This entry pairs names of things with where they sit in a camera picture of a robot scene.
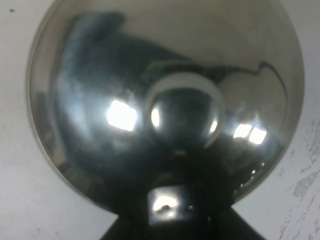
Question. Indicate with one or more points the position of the stainless steel teapot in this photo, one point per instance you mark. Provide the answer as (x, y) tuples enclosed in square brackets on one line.
[(166, 112)]

